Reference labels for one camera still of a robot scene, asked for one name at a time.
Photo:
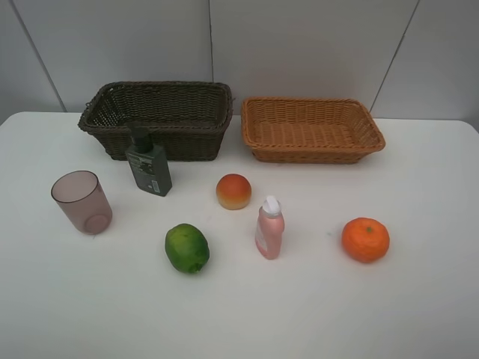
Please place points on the dark brown wicker basket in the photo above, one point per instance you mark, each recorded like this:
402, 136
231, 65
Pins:
188, 119

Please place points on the red yellow peach fruit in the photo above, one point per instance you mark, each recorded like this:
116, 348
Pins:
233, 191

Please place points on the translucent pink plastic cup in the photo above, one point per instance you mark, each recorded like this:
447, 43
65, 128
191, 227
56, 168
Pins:
80, 196

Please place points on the dark green pump bottle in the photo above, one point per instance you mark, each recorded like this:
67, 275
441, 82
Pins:
148, 162

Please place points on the light brown wicker basket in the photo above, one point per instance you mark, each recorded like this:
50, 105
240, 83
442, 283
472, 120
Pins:
309, 131

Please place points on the green lime fruit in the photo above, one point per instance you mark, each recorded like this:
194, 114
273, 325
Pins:
187, 248

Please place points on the orange tangerine fruit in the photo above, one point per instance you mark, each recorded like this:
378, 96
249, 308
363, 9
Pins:
365, 240

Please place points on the pink bottle white cap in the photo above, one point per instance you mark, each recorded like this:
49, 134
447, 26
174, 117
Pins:
270, 228

